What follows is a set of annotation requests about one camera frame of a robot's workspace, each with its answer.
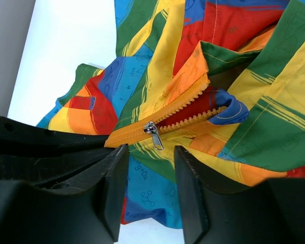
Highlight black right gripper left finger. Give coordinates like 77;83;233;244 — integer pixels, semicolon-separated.
0;145;129;243

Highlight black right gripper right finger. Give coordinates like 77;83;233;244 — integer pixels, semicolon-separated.
174;146;305;243

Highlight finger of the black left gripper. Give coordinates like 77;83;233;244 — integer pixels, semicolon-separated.
0;117;122;189

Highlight silver zipper slider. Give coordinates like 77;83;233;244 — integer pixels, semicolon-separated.
143;121;164;151

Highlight rainbow striped zip jacket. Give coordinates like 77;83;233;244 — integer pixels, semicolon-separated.
38;1;305;229

